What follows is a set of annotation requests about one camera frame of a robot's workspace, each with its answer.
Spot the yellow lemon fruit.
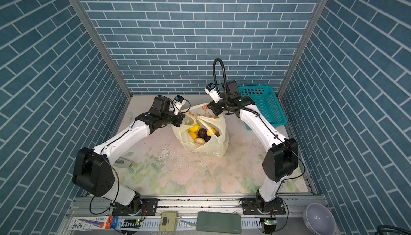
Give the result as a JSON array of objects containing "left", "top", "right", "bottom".
[{"left": 189, "top": 123, "right": 201, "bottom": 133}]

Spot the green rectangular pad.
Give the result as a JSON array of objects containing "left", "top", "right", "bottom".
[{"left": 196, "top": 211, "right": 242, "bottom": 234}]

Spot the beige pear fruit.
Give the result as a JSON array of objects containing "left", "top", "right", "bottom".
[{"left": 194, "top": 137, "right": 206, "bottom": 145}]

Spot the orange fruit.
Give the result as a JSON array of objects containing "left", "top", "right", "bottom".
[{"left": 188, "top": 131, "right": 197, "bottom": 141}]

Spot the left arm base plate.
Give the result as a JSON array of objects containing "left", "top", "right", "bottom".
[{"left": 111, "top": 198, "right": 159, "bottom": 217}]

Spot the teal plastic basket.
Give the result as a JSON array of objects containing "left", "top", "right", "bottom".
[{"left": 239, "top": 85, "right": 287, "bottom": 128}]

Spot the aluminium corner post right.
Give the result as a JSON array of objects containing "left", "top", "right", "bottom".
[{"left": 277, "top": 0, "right": 328, "bottom": 100}]

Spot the yellow translucent plastic bag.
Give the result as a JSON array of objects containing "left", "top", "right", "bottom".
[{"left": 172, "top": 104, "right": 229, "bottom": 158}]

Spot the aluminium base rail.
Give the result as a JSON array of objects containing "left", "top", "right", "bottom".
[{"left": 57, "top": 193, "right": 328, "bottom": 235}]

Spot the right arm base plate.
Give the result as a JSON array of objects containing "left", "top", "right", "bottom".
[{"left": 239, "top": 197, "right": 286, "bottom": 215}]

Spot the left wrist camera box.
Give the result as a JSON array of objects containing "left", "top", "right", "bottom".
[{"left": 173, "top": 95, "right": 186, "bottom": 111}]

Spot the dark brown fruit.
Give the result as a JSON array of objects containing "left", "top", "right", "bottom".
[{"left": 197, "top": 128, "right": 208, "bottom": 139}]

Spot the yellow round fruit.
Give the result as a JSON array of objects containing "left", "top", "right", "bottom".
[{"left": 207, "top": 127, "right": 217, "bottom": 137}]

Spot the small grey card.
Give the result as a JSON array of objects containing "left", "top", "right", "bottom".
[{"left": 113, "top": 158, "right": 134, "bottom": 168}]

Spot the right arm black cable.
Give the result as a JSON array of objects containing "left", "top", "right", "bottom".
[{"left": 212, "top": 58, "right": 229, "bottom": 101}]

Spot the aluminium corner post left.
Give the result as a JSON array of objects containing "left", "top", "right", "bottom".
[{"left": 68, "top": 0, "right": 132, "bottom": 100}]

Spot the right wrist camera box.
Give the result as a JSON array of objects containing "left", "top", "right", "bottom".
[{"left": 204, "top": 83, "right": 221, "bottom": 103}]

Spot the small green meter box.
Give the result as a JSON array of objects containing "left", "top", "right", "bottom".
[{"left": 159, "top": 211, "right": 178, "bottom": 232}]

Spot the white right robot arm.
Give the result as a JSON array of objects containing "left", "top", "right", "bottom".
[{"left": 205, "top": 81, "right": 300, "bottom": 206}]

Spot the blue white flat package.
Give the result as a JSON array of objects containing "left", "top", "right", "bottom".
[{"left": 67, "top": 216, "right": 110, "bottom": 231}]

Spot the aluminium corner post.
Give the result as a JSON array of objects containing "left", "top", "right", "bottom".
[
  {"left": 277, "top": 0, "right": 328, "bottom": 100},
  {"left": 68, "top": 0, "right": 132, "bottom": 100}
]

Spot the grey round bowl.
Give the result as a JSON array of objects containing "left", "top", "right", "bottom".
[{"left": 303, "top": 203, "right": 337, "bottom": 235}]

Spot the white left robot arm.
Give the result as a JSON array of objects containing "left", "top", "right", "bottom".
[{"left": 72, "top": 96, "right": 187, "bottom": 215}]

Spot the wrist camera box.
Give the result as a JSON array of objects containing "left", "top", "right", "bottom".
[
  {"left": 204, "top": 83, "right": 221, "bottom": 103},
  {"left": 173, "top": 95, "right": 186, "bottom": 111}
]

